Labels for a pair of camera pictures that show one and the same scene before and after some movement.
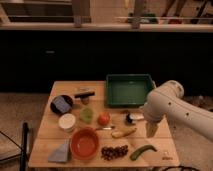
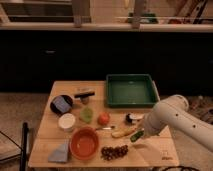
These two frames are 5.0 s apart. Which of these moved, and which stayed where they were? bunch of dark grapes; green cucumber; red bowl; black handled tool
Moved: green cucumber
Stayed: red bowl; black handled tool; bunch of dark grapes
